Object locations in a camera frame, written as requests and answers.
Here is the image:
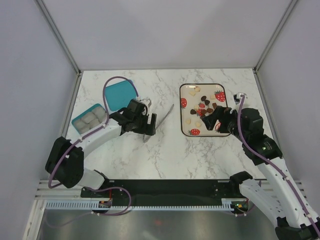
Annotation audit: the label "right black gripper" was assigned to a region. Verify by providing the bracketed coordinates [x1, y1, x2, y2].
[201, 105, 248, 143]

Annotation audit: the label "metal serving tongs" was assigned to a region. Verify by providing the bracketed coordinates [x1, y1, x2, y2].
[142, 104, 175, 143]

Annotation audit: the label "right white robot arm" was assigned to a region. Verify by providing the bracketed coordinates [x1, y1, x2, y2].
[201, 106, 320, 240]

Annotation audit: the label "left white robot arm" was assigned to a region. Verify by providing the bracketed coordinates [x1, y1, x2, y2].
[45, 99, 157, 197]

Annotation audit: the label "brown oval chocolate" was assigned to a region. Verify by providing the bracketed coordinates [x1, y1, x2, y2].
[199, 109, 207, 115]

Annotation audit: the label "white square chocolate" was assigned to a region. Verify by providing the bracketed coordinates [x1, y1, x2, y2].
[189, 91, 196, 97]

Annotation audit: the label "teal chocolate box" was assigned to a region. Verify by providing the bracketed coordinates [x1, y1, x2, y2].
[71, 103, 107, 135]

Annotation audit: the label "strawberry pattern tray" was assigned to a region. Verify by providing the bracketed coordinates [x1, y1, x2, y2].
[179, 83, 229, 137]

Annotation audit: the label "teal box lid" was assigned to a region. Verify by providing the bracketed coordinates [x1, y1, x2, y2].
[104, 79, 139, 112]

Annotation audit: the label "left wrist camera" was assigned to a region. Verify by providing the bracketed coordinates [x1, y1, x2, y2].
[139, 98, 152, 116]

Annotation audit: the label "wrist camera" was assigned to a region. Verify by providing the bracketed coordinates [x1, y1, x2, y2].
[139, 98, 152, 116]
[233, 92, 248, 105]

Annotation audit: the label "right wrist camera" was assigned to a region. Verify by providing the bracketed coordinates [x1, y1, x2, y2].
[233, 92, 248, 105]

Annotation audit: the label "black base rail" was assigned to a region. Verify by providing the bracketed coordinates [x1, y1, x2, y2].
[79, 178, 251, 207]

